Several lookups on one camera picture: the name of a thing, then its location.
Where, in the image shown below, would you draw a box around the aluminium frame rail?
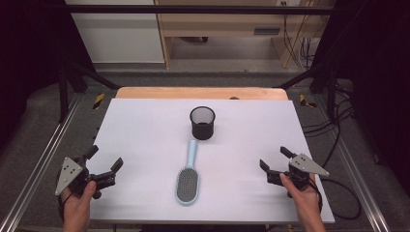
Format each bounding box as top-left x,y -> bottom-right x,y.
0,92 -> 83,232
313,95 -> 392,232

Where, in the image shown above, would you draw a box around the hanging desk cables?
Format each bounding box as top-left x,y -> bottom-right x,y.
281,14 -> 322,70

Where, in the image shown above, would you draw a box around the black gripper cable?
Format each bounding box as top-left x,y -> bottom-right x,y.
308,178 -> 363,221
56,173 -> 71,223

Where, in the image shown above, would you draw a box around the person's right hand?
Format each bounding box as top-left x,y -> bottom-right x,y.
279,172 -> 323,224

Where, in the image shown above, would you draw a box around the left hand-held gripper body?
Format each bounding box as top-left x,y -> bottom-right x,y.
54,155 -> 117,200

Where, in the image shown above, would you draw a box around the light blue hairbrush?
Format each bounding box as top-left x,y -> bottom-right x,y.
174,138 -> 201,207

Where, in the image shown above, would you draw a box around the light wooden table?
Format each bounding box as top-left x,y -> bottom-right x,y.
115,86 -> 289,102

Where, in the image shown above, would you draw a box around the black floor cables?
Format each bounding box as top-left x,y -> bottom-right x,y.
302,80 -> 357,169

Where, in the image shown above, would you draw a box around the person's left hand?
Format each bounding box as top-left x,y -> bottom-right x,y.
61,180 -> 98,225

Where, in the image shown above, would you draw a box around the black diagonal frame strut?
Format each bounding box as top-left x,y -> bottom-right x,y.
273,63 -> 327,90
66,61 -> 122,92

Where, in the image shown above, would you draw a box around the white cabinet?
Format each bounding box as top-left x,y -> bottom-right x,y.
64,0 -> 166,65

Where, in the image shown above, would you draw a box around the dark rectangular desk panel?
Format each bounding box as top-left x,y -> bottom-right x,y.
253,27 -> 281,36

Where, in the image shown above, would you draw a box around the black curtain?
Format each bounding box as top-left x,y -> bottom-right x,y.
0,0 -> 95,153
317,0 -> 410,188

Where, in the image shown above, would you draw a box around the black horizontal frame bar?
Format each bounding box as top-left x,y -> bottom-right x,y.
62,4 -> 337,15

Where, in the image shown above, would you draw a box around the black mesh pen holder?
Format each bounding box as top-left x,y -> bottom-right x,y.
189,105 -> 217,141

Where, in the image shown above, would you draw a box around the black upright frame post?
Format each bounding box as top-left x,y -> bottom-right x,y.
58,66 -> 71,124
326,66 -> 338,121

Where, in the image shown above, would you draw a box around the yellow black warning tape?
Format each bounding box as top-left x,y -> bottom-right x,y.
299,93 -> 318,109
92,93 -> 106,110

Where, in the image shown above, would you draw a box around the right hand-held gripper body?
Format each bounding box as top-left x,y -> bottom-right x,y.
266,153 -> 331,198

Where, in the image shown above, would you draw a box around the light wooden desk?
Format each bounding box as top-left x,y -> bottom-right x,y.
154,0 -> 337,70

